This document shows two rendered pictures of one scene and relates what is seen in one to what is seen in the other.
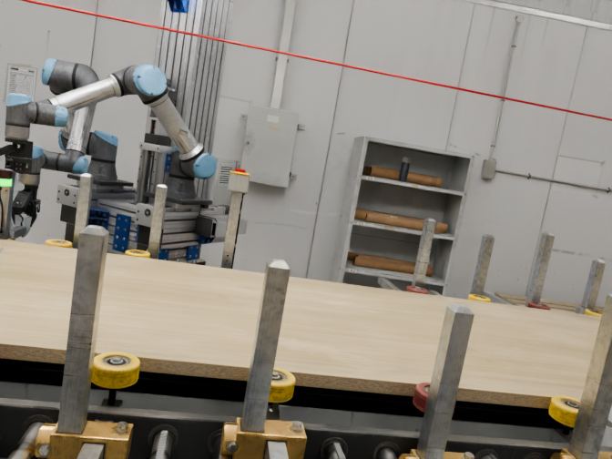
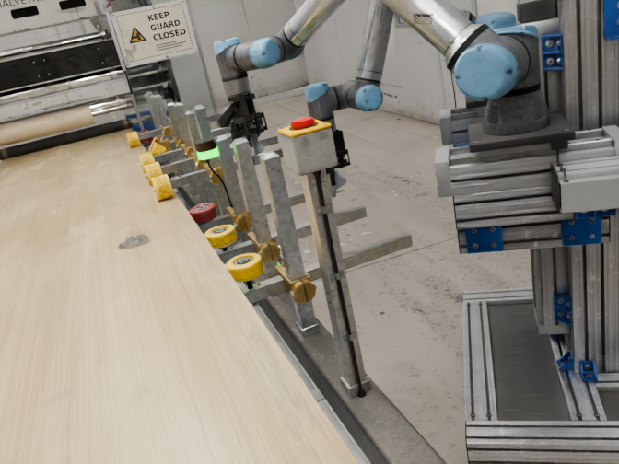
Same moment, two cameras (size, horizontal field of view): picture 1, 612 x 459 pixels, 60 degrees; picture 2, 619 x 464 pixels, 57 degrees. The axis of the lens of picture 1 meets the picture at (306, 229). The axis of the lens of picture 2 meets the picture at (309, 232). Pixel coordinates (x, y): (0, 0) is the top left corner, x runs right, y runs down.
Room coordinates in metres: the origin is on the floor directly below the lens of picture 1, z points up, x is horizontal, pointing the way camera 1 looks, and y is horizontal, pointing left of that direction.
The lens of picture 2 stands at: (1.76, -0.65, 1.39)
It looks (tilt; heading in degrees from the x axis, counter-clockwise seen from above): 21 degrees down; 83
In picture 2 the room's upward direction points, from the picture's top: 12 degrees counter-clockwise
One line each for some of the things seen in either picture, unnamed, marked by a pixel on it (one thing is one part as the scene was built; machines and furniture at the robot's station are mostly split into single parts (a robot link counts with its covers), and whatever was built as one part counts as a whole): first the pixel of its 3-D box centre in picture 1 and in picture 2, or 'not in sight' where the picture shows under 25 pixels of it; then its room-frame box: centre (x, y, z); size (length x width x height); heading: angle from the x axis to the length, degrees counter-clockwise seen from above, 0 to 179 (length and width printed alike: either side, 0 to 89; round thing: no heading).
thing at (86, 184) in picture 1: (79, 241); (261, 226); (1.80, 0.77, 0.89); 0.03 x 0.03 x 0.48; 10
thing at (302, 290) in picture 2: not in sight; (295, 282); (1.84, 0.54, 0.82); 0.13 x 0.06 x 0.05; 100
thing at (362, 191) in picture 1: (394, 239); not in sight; (4.37, -0.74, 0.78); 0.90 x 0.45 x 1.55; 96
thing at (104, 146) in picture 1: (103, 145); (496, 36); (2.65, 1.06, 1.21); 0.13 x 0.12 x 0.14; 98
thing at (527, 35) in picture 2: (184, 160); (510, 55); (2.44, 0.60, 1.21); 0.13 x 0.12 x 0.14; 44
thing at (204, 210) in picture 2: not in sight; (205, 224); (1.65, 1.03, 0.85); 0.08 x 0.08 x 0.11
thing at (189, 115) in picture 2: not in sight; (205, 173); (1.67, 1.51, 0.90); 0.03 x 0.03 x 0.48; 10
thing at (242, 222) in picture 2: not in sight; (239, 218); (1.75, 1.03, 0.85); 0.13 x 0.06 x 0.05; 100
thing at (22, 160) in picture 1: (17, 156); (245, 114); (1.84, 1.03, 1.15); 0.09 x 0.08 x 0.12; 121
